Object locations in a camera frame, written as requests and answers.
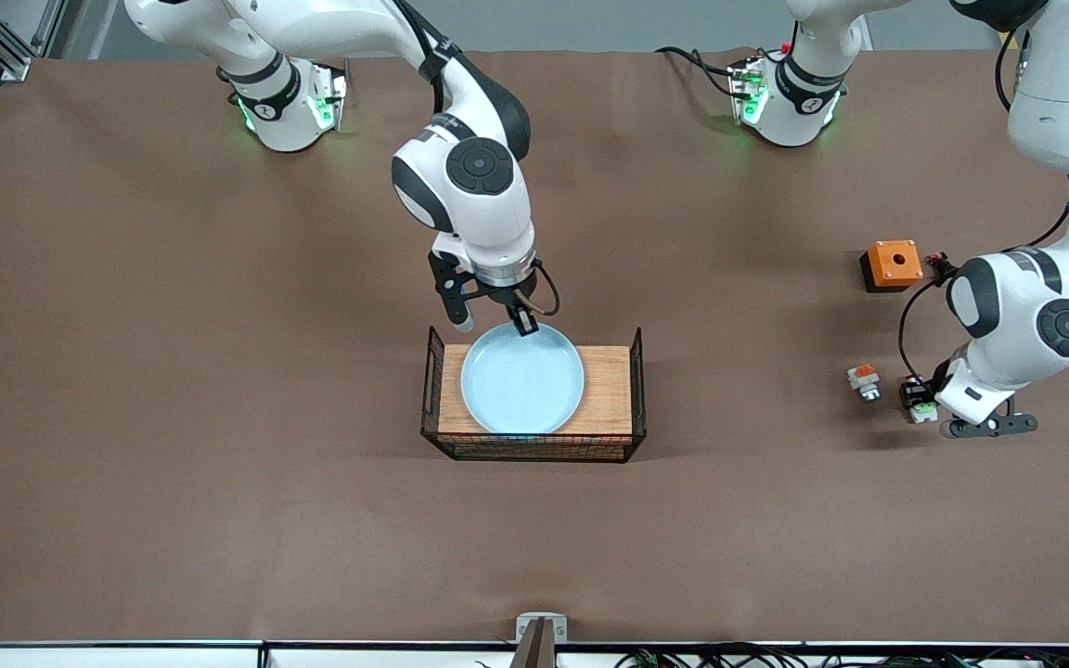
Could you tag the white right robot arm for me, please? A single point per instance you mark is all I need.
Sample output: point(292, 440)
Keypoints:
point(460, 186)

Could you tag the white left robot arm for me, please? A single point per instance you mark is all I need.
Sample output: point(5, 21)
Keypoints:
point(1054, 93)

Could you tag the light blue plate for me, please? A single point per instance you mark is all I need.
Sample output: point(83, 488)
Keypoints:
point(522, 380)

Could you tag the white table edge rail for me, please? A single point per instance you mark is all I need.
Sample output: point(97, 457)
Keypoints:
point(126, 654)

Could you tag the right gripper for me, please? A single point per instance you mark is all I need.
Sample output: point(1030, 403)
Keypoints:
point(500, 295)

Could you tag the black push button white cap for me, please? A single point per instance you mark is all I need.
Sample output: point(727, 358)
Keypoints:
point(939, 264)

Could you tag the white switch with orange block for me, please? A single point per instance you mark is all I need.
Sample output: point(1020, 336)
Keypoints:
point(864, 380)

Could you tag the aluminium frame profile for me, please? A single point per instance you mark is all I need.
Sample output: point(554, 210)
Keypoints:
point(6, 42)

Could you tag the orange button enclosure box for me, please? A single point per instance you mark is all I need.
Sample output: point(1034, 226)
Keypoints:
point(895, 263)

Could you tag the small green white part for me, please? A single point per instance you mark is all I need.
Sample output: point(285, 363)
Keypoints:
point(926, 415)

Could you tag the wooden board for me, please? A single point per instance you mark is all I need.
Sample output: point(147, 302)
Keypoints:
point(609, 390)

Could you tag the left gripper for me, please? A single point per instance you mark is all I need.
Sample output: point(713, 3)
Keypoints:
point(916, 393)

